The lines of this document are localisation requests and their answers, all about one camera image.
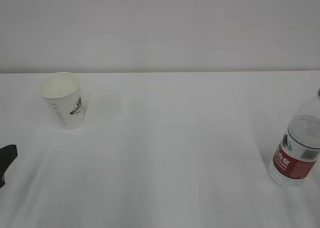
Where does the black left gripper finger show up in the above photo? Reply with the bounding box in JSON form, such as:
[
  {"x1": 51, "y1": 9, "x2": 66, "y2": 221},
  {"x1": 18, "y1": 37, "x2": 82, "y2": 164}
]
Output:
[{"x1": 0, "y1": 144, "x2": 18, "y2": 188}]

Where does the clear water bottle red label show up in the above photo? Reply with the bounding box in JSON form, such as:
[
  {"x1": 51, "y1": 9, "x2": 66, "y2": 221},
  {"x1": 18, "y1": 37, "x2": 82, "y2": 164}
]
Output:
[{"x1": 268, "y1": 92, "x2": 320, "y2": 187}]

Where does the white paper cup green logo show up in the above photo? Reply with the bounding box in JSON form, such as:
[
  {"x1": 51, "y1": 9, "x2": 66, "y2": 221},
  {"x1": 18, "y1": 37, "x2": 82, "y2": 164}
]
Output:
[{"x1": 38, "y1": 72, "x2": 85, "y2": 130}]

